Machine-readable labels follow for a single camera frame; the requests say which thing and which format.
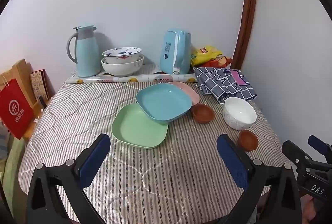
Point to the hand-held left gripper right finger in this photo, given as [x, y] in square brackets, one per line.
[233, 159]

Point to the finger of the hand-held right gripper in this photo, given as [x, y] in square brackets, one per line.
[317, 143]
[293, 151]

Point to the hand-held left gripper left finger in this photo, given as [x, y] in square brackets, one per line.
[94, 159]

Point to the small brown bowl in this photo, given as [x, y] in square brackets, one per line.
[202, 115]
[247, 139]

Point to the pink plate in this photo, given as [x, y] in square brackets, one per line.
[190, 94]

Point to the green plate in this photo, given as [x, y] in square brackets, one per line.
[137, 128]

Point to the striped quilted cloth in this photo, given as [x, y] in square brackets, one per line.
[155, 174]

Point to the grey checked cloth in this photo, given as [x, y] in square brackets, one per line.
[220, 81]

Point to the fruit print plastic table cover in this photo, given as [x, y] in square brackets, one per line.
[103, 80]

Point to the blue plate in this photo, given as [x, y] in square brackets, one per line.
[160, 104]

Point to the red paper bag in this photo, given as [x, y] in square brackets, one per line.
[15, 109]

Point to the large white bowl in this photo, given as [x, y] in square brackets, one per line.
[122, 69]

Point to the brown notebook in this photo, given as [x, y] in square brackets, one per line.
[37, 83]

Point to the red chips bag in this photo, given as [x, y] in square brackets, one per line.
[223, 61]

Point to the light blue thermos jug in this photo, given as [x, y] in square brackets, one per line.
[87, 58]

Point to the blue patterned porcelain bowl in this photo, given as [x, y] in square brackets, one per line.
[122, 58]

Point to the yellow chips bag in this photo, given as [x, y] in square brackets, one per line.
[205, 56]

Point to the brown paper bag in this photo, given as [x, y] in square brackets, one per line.
[22, 71]

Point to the light blue electric kettle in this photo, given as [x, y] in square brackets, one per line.
[168, 58]

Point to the wooden door frame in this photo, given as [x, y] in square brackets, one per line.
[249, 6]

